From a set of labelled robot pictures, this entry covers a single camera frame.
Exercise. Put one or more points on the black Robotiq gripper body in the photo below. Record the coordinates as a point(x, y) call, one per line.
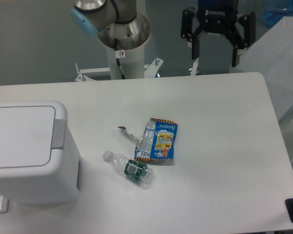
point(217, 16)

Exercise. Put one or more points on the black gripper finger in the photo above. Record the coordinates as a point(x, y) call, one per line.
point(231, 32)
point(187, 32)

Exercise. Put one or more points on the white trash can lid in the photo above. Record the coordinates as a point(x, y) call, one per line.
point(25, 136)

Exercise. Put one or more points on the grey trash can push button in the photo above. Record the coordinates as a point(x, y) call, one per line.
point(58, 134)

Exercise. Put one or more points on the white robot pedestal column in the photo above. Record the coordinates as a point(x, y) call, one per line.
point(130, 59)

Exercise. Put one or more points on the blue torn snack wrapper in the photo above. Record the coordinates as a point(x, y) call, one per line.
point(157, 142)

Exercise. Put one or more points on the clear plastic bottle green label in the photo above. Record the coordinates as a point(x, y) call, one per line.
point(137, 172)

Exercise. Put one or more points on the white pedestal base frame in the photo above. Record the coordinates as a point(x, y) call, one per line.
point(98, 74)

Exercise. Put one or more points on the blue water jug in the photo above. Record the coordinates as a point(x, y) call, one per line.
point(275, 10)

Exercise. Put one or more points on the white trash can body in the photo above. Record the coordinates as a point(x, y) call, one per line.
point(55, 182)

